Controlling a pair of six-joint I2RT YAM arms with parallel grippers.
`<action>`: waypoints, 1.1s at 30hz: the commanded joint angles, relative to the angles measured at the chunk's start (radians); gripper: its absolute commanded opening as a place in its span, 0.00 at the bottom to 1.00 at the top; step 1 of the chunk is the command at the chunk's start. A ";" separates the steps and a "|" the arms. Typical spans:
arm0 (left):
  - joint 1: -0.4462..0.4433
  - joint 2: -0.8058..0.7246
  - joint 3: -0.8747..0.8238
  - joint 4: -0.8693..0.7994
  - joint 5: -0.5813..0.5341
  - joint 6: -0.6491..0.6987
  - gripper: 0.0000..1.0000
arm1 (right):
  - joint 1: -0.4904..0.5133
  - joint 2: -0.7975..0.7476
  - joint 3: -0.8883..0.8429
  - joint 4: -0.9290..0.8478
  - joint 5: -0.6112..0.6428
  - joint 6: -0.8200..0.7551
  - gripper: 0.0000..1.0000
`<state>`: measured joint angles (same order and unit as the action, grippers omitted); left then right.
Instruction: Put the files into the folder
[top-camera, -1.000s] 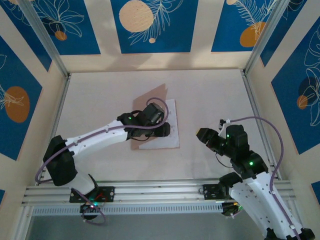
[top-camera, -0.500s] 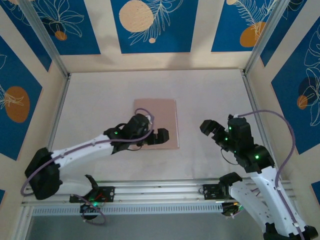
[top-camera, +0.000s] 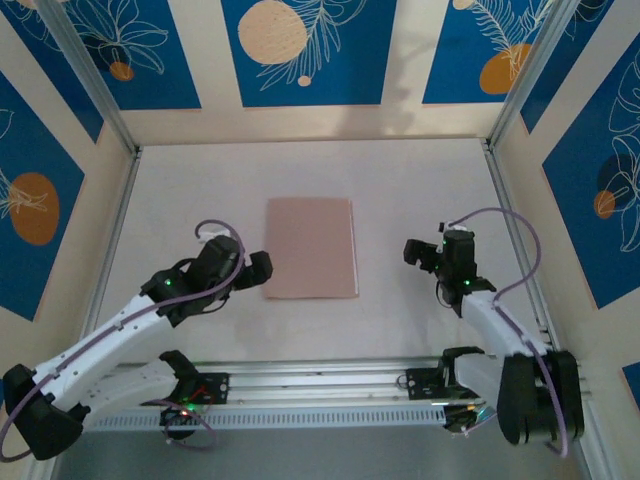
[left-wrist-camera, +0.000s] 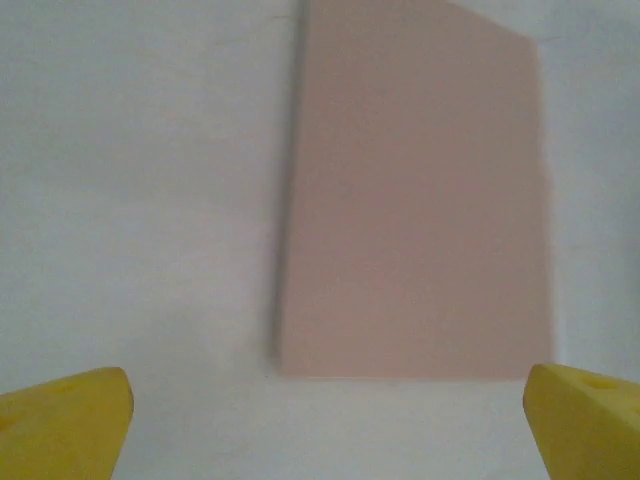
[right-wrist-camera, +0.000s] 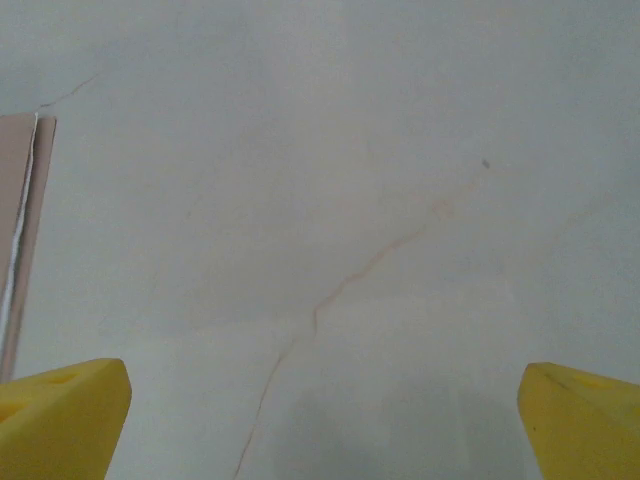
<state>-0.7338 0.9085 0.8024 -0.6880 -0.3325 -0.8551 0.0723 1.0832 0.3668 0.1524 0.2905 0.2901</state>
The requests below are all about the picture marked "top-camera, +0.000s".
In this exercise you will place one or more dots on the aluminium front frame rail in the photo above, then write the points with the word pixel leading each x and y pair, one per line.
pixel 320 380

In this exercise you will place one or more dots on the brown paper folder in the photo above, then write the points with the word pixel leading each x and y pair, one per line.
pixel 310 250

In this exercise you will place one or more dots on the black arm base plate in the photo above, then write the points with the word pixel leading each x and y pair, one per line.
pixel 422 385
pixel 217 387

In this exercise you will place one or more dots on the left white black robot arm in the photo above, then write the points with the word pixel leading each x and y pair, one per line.
pixel 100 345

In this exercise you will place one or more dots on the aluminium side rail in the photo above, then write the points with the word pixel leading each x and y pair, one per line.
pixel 506 200
pixel 123 200

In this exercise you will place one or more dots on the black controller board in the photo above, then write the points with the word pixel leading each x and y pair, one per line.
pixel 462 417
pixel 182 417

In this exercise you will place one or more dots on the aluminium frame leg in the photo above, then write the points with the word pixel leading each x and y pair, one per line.
pixel 595 450
pixel 42 470

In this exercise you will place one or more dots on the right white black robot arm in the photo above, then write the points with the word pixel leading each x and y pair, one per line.
pixel 487 320

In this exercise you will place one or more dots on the aluminium corner post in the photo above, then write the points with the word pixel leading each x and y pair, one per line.
pixel 90 75
pixel 527 75

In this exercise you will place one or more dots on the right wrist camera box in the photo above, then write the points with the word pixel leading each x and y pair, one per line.
pixel 457 227

